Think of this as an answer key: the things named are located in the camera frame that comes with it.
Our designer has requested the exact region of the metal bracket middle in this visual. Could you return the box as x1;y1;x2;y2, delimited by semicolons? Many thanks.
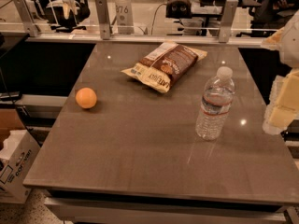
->
95;0;111;40

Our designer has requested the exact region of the orange fruit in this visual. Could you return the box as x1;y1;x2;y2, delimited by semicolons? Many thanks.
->
76;88;97;109

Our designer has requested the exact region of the black camera device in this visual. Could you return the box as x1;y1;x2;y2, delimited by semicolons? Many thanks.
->
166;0;192;19

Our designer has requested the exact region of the white numbered post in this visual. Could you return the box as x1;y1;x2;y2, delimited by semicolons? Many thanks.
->
115;0;134;35

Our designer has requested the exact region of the white cardboard box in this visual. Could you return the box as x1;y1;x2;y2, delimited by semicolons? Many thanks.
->
0;130;40;203

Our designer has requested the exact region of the metal bracket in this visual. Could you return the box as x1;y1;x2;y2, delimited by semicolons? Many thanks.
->
12;0;39;37
95;0;111;40
218;0;238;43

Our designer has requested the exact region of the clear plastic water bottle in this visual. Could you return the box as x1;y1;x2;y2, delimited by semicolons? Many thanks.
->
195;66;235;141

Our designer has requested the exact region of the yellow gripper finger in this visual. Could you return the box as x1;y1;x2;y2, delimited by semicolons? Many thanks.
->
261;28;284;50
263;69;299;135

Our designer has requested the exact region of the metal bracket right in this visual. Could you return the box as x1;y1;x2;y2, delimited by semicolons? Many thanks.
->
218;0;238;43

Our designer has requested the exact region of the metal bracket left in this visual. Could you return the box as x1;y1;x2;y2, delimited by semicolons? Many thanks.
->
12;0;39;37

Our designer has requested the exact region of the brown chip bag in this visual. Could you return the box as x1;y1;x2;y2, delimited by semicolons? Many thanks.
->
122;42;207;93

